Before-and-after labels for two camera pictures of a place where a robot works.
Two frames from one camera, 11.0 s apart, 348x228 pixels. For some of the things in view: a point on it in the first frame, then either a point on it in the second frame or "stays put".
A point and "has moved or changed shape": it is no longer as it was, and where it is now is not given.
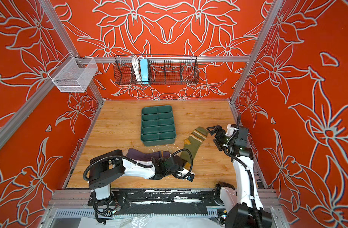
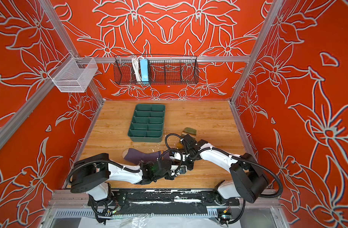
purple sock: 143,157 stays put
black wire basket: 162,70 stays put
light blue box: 144,71 stays put
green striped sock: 192,144 has moved or changed shape
